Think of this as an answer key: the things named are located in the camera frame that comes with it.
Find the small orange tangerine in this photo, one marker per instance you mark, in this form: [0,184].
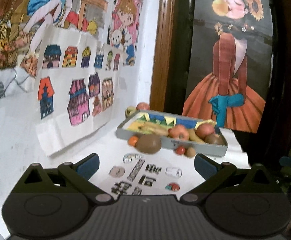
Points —
[133,141]

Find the large red apple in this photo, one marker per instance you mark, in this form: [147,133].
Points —
[204,130]

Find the red apple behind tray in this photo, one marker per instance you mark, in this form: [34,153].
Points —
[143,106]

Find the small brown longan fruit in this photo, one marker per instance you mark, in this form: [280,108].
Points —
[190,152]

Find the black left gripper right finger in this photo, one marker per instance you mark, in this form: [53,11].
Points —
[215,176]

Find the girl in orange dress poster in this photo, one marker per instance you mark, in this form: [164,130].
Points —
[230,63]

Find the brown wooden door frame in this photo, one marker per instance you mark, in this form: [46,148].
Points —
[172,55]

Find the orange-red apple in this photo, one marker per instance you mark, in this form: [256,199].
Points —
[179,132]

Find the curved yellow banana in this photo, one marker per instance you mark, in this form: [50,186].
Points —
[193,137]

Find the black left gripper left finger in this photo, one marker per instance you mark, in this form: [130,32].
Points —
[78,174]

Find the pink girl with teddy drawing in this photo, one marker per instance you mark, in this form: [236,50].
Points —
[124,27]

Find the grey fruit tray box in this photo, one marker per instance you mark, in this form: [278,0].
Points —
[129,128]

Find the brown kiwi with sticker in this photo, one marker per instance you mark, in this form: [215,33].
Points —
[214,139]

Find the red cherry tomato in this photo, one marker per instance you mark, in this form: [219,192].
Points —
[181,150]

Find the boy colouring drawing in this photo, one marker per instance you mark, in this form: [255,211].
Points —
[22,26]

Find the green apple behind tray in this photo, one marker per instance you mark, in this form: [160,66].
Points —
[130,111]

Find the large brown kiwi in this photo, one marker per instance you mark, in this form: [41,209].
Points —
[149,143]

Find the houses drawing paper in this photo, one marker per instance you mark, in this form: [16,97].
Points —
[75,87]

